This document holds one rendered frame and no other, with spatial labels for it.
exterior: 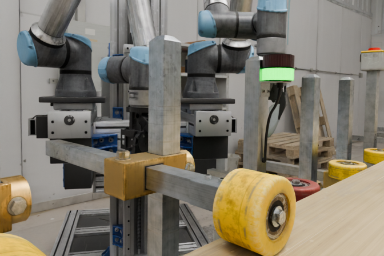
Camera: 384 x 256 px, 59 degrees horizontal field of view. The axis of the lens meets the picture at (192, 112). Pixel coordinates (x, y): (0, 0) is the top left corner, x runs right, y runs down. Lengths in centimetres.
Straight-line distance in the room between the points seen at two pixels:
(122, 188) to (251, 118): 33
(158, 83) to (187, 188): 17
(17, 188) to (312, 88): 71
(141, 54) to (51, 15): 42
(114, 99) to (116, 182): 104
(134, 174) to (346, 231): 27
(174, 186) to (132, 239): 113
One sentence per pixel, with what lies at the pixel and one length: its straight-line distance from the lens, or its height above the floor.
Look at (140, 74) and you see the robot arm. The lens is 86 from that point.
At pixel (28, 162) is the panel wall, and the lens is 322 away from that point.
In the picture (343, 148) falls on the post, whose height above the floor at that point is 90.
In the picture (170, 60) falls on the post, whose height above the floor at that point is 111.
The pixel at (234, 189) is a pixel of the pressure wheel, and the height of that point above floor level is 97.
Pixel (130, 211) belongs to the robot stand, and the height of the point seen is 56.
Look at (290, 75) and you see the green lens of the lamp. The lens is 66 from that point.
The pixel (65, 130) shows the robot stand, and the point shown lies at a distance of 119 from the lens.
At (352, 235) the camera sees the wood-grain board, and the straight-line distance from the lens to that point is 46.
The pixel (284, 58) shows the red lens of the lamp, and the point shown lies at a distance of 66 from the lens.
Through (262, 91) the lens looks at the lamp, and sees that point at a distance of 68.
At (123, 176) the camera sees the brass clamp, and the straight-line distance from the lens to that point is 46.
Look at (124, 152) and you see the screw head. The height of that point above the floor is 98.
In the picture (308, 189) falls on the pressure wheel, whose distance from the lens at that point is 60.
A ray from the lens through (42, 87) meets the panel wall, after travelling 319.
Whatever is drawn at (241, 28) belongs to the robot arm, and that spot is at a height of 124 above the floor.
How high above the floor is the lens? 106
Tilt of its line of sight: 3 degrees down
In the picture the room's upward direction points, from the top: 1 degrees clockwise
